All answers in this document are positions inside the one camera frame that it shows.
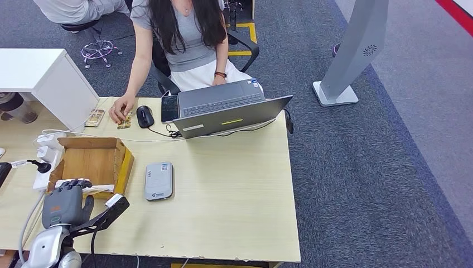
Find grey card reader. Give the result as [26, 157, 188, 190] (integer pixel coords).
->
[143, 161, 174, 202]

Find gold patterned card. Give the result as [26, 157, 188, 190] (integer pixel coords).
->
[117, 112, 133, 130]
[84, 109, 106, 128]

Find white charger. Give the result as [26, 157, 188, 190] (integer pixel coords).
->
[37, 146, 56, 164]
[36, 133, 67, 150]

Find black office chair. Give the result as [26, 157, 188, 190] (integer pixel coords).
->
[149, 28, 260, 95]

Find black camera bracket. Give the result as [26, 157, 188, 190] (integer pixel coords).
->
[69, 196, 130, 237]

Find black mouse cable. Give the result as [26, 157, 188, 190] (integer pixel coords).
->
[147, 125, 184, 140]

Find person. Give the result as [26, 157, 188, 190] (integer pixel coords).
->
[109, 0, 265, 125]
[32, 0, 130, 25]

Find black smartphone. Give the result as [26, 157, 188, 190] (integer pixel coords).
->
[161, 95, 180, 124]

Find black computer mouse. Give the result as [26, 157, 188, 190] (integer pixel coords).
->
[136, 105, 155, 129]

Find white paper strip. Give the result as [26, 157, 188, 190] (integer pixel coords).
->
[55, 179, 115, 195]

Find black stool chrome base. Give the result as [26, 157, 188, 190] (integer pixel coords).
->
[60, 19, 124, 69]

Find person's right hand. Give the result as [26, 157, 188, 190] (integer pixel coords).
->
[109, 94, 137, 125]

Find white cabinet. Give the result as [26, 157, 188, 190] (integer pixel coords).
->
[0, 48, 100, 133]

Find open cardboard box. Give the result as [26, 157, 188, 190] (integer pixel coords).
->
[45, 137, 135, 200]

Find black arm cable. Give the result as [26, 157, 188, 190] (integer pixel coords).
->
[89, 229, 98, 268]

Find white power strip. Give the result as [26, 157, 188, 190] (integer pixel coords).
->
[32, 147, 64, 192]

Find black equipment stand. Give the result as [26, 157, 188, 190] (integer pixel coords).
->
[223, 0, 255, 45]

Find black plug with tag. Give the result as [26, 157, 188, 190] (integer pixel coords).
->
[10, 160, 52, 175]

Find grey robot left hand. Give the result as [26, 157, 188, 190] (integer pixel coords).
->
[41, 179, 95, 229]

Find black laptop power plug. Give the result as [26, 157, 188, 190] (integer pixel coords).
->
[283, 109, 295, 135]

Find grey laptop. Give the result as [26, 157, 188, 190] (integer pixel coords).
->
[172, 78, 293, 140]

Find person's legs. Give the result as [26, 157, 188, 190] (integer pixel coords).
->
[0, 92, 39, 125]

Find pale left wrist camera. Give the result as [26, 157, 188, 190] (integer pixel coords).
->
[105, 194, 124, 208]

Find silver kiosk stand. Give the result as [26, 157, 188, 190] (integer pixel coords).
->
[312, 0, 390, 108]

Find grey power cord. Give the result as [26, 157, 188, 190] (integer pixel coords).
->
[17, 192, 47, 268]

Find black device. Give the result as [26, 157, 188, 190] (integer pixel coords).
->
[0, 162, 12, 189]

